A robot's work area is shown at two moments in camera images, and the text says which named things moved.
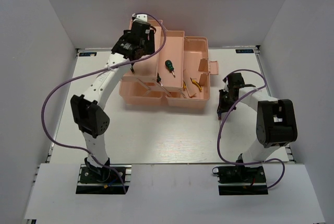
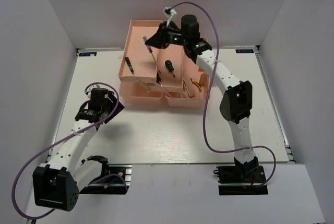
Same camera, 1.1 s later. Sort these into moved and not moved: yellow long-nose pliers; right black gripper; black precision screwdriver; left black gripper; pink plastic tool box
Moved: left black gripper; right black gripper
Not moved: yellow long-nose pliers; black precision screwdriver; pink plastic tool box
